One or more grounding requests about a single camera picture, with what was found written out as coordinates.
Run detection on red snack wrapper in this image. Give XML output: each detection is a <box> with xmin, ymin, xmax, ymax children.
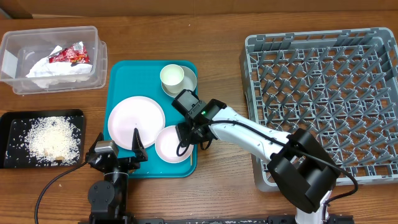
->
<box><xmin>48</xmin><ymin>42</ymin><xmax>90</xmax><ymax>64</ymax></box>

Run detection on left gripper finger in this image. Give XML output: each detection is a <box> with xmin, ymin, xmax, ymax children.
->
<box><xmin>88</xmin><ymin>133</ymin><xmax>104</xmax><ymax>153</ymax></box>
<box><xmin>131</xmin><ymin>128</ymin><xmax>148</xmax><ymax>162</ymax></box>

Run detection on black plastic tray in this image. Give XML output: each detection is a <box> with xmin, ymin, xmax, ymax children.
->
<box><xmin>1</xmin><ymin>109</ymin><xmax>85</xmax><ymax>169</ymax></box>

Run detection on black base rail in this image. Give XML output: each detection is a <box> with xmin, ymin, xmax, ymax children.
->
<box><xmin>78</xmin><ymin>215</ymin><xmax>354</xmax><ymax>224</ymax></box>

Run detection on white napkin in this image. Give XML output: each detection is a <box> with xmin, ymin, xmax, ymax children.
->
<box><xmin>26</xmin><ymin>55</ymin><xmax>93</xmax><ymax>88</ymax></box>

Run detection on rice food scraps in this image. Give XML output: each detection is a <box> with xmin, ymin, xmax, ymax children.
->
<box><xmin>4</xmin><ymin>116</ymin><xmax>83</xmax><ymax>168</ymax></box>

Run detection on teal serving tray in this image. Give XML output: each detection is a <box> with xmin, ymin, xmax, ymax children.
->
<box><xmin>103</xmin><ymin>60</ymin><xmax>197</xmax><ymax>179</ymax></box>

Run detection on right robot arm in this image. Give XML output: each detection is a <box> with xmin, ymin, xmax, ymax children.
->
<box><xmin>172</xmin><ymin>90</ymin><xmax>341</xmax><ymax>223</ymax></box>

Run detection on large white plate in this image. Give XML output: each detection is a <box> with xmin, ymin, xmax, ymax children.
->
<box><xmin>108</xmin><ymin>96</ymin><xmax>165</xmax><ymax>150</ymax></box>

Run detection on clear plastic bin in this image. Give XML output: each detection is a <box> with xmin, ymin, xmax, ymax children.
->
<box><xmin>1</xmin><ymin>26</ymin><xmax>108</xmax><ymax>95</ymax></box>

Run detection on white paper cup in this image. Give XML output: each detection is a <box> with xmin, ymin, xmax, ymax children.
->
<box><xmin>160</xmin><ymin>64</ymin><xmax>185</xmax><ymax>93</ymax></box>

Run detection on grey dishwasher rack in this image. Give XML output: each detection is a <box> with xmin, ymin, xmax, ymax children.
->
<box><xmin>240</xmin><ymin>27</ymin><xmax>397</xmax><ymax>185</ymax></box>

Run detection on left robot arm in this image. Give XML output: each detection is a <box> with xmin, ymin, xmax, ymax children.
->
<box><xmin>85</xmin><ymin>128</ymin><xmax>148</xmax><ymax>223</ymax></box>

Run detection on small white plate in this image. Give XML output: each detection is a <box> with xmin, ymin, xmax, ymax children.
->
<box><xmin>155</xmin><ymin>125</ymin><xmax>194</xmax><ymax>164</ymax></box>

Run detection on grey bowl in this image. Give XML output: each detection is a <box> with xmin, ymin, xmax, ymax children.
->
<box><xmin>161</xmin><ymin>66</ymin><xmax>197</xmax><ymax>98</ymax></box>

